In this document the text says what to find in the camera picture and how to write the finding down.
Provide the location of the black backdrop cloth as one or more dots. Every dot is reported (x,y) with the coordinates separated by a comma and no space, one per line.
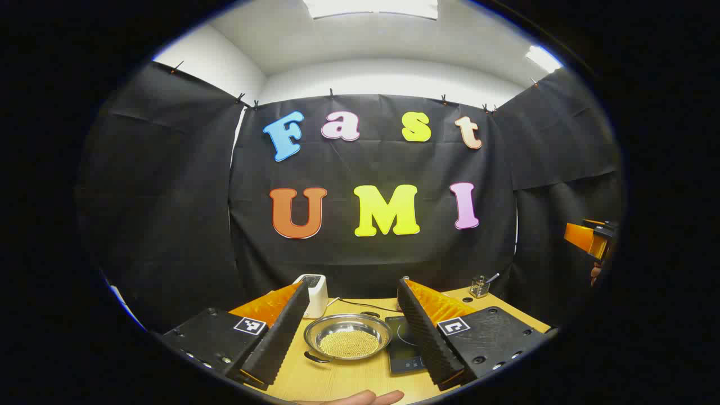
(371,163)

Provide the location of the ceiling light panel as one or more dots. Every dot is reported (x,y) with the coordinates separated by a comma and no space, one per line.
(543,58)
(371,8)

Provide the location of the pile of soybeans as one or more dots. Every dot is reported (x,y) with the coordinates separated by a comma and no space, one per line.
(349,343)

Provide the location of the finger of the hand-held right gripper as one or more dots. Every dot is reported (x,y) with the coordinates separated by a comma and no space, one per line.
(582,236)

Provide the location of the white toaster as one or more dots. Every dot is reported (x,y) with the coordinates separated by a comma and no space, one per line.
(318,295)

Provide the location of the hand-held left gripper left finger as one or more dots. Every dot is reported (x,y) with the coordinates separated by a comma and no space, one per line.
(281,332)

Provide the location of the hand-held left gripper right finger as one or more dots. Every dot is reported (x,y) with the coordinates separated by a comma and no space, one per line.
(424,332)

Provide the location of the black induction cooktop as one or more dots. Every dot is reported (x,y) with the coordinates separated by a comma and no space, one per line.
(402,357)

